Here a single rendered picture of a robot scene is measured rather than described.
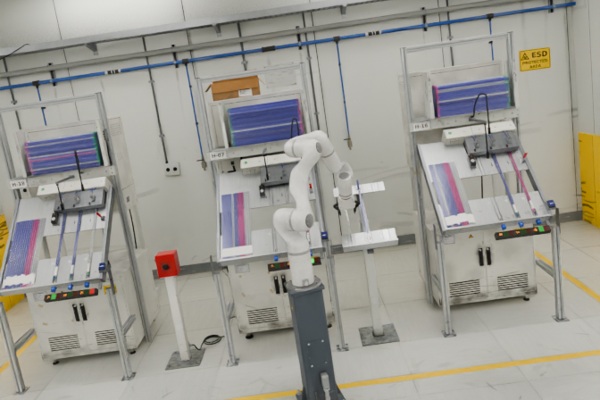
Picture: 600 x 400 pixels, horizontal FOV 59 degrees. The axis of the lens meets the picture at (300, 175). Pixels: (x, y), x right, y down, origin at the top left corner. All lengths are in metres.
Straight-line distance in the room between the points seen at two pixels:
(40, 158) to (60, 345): 1.36
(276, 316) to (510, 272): 1.69
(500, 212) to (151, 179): 3.36
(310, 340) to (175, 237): 2.90
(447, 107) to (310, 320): 1.79
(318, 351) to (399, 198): 2.74
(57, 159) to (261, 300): 1.75
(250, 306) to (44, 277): 1.38
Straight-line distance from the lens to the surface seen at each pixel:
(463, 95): 3.85
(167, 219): 5.53
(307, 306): 2.87
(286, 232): 2.81
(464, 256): 3.92
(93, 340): 4.26
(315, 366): 3.02
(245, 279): 3.81
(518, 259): 4.05
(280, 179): 3.64
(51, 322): 4.31
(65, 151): 4.06
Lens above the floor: 1.77
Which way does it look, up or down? 10 degrees down
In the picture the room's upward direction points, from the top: 8 degrees counter-clockwise
